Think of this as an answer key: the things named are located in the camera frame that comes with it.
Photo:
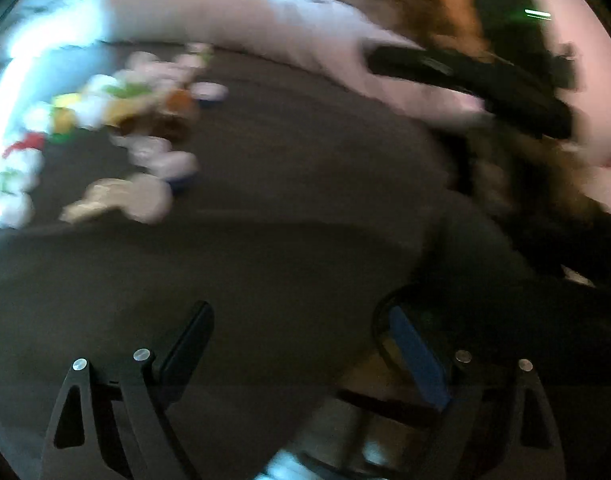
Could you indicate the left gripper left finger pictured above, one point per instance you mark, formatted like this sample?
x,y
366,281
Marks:
x,y
106,426

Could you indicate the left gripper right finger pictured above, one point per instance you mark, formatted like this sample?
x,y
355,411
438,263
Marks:
x,y
494,420

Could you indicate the light blue grey duvet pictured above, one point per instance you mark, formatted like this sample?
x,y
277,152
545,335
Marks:
x,y
319,36

